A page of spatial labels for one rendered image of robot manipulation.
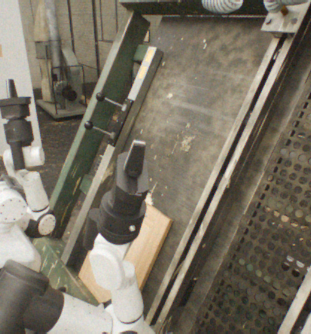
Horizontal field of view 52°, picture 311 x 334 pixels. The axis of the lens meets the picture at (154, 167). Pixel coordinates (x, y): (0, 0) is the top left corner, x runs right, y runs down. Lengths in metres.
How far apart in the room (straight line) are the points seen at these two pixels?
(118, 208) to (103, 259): 0.13
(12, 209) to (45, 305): 0.24
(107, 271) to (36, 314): 0.16
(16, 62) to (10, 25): 0.45
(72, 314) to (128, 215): 0.28
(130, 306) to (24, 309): 0.23
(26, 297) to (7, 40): 4.21
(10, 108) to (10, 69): 3.61
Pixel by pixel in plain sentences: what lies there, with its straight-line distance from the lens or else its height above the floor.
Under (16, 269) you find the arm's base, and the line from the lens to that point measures 0.72.
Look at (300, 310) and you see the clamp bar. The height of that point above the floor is 1.28.
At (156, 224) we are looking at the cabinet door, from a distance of 1.07.
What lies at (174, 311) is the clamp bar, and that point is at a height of 1.08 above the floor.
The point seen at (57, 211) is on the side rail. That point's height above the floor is 1.01.
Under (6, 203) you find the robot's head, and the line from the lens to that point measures 0.83.
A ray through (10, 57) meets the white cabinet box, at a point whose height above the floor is 1.33.
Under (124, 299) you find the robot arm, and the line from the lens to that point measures 0.77.
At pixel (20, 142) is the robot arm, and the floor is 1.46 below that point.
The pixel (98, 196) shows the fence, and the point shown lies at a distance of 1.33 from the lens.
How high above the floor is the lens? 1.84
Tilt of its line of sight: 26 degrees down
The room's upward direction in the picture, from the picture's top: straight up
